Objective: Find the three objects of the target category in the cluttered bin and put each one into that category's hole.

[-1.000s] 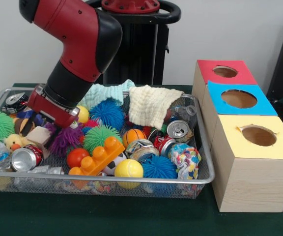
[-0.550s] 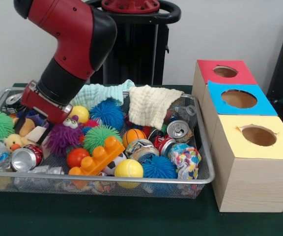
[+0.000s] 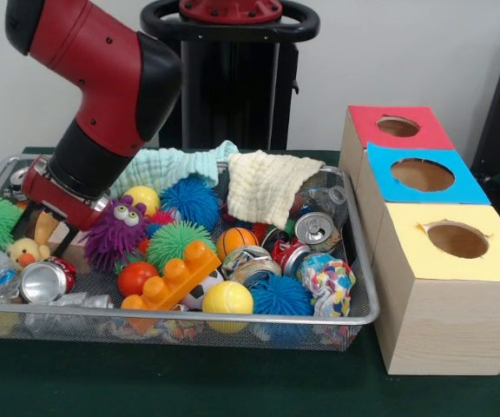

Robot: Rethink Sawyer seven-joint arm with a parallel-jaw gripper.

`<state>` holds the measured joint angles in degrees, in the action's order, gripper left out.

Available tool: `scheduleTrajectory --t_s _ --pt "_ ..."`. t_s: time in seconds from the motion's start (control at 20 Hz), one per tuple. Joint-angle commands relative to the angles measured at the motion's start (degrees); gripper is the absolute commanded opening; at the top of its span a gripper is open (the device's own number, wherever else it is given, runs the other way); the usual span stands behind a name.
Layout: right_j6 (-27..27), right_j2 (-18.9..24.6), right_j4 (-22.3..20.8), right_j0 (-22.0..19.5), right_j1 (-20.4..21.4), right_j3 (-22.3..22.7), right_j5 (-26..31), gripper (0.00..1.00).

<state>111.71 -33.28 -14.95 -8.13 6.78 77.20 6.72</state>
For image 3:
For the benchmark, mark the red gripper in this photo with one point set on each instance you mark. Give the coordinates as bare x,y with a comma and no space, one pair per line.
59,198

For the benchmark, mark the small soccer ball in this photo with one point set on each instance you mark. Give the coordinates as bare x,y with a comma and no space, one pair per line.
200,294

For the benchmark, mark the yellow smiley ball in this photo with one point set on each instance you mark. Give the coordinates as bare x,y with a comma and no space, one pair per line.
143,200

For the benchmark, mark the mint green waffle cloth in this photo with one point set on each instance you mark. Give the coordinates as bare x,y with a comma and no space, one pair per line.
172,165

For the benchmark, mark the small orange basketball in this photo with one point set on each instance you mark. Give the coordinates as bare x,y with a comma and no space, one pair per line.
237,241

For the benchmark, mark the wooden box with three holes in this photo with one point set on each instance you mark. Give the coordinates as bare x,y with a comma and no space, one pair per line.
450,321

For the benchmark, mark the small green spiky ball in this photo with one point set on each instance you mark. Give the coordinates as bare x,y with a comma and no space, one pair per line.
179,243

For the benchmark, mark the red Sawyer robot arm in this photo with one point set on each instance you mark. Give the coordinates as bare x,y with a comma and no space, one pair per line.
102,78

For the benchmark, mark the dark green tablecloth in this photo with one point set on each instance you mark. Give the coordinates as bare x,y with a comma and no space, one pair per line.
146,382

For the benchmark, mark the blue spiky rubber ball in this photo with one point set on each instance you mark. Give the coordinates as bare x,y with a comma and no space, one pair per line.
189,201
280,295

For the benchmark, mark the orange plastic toy block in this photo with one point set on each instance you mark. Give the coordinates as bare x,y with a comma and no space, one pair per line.
176,280

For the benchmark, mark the small red orange ball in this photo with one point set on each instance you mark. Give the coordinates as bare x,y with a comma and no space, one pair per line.
137,278

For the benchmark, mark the cream yellow waffle cloth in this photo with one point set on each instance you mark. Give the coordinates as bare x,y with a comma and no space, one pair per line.
267,187

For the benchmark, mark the clear mesh bin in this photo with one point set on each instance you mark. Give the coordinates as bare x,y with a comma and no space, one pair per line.
358,287

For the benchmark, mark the small yellow duck plush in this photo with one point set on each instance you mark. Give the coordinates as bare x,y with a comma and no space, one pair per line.
29,252

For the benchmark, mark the purple spiky monster toy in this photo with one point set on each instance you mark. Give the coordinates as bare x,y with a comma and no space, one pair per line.
115,230

